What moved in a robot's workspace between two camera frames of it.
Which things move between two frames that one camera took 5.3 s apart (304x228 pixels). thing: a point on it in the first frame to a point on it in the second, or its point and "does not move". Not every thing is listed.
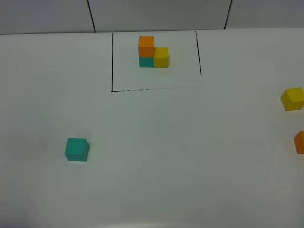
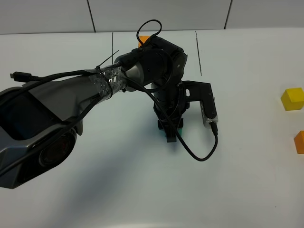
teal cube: (77, 149) to (179, 130)
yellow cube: (293, 99) does not move
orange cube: (299, 140) does not move
